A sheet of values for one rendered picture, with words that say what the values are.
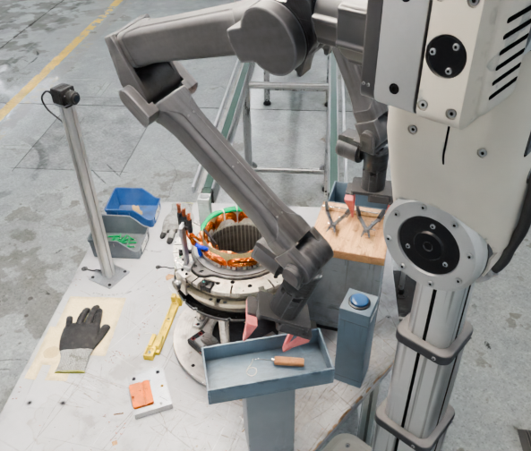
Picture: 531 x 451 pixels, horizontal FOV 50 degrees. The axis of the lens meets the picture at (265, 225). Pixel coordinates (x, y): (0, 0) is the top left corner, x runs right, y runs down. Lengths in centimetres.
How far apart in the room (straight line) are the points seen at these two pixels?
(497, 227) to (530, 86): 21
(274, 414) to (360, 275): 42
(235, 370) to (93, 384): 47
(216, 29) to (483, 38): 34
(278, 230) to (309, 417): 63
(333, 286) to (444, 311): 53
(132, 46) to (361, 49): 44
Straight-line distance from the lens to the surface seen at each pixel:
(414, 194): 81
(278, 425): 127
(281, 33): 59
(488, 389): 257
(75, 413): 150
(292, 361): 118
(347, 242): 142
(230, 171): 91
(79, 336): 163
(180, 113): 92
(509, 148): 70
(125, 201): 209
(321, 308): 154
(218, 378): 117
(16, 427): 153
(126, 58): 91
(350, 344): 136
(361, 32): 54
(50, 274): 314
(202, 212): 138
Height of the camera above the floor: 195
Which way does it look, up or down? 37 degrees down
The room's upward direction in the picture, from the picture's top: 1 degrees counter-clockwise
